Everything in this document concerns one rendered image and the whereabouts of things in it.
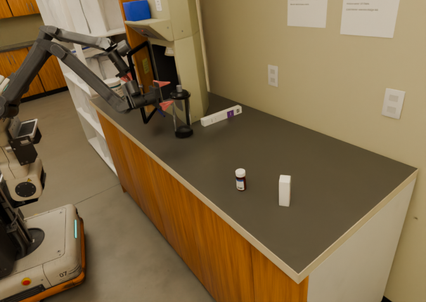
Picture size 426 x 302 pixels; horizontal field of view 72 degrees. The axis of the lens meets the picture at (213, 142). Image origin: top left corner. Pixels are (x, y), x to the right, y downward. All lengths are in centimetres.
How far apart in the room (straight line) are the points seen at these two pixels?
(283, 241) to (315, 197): 24
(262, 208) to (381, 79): 69
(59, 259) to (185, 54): 144
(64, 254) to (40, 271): 15
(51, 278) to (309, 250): 164
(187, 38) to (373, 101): 92
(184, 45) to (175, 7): 18
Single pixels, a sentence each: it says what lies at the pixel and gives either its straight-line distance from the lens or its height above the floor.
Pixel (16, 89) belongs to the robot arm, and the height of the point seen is 132.
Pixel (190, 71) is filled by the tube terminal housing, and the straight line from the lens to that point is 164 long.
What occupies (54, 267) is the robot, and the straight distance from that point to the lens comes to 214.
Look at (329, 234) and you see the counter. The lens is 101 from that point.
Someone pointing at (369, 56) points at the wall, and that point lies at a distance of 135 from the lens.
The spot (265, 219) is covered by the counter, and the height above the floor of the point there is 94.
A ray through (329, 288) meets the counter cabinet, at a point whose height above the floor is 72.
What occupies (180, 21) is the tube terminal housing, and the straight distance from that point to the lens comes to 158.
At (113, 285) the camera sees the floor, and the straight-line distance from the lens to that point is 222.
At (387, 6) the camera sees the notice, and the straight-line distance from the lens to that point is 129.
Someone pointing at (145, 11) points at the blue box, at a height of 155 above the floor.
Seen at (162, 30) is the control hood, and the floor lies 147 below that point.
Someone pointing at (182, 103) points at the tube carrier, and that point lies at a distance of 149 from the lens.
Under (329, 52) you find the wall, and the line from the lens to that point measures 144.
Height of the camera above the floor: 167
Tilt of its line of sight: 29 degrees down
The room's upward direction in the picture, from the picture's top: 7 degrees counter-clockwise
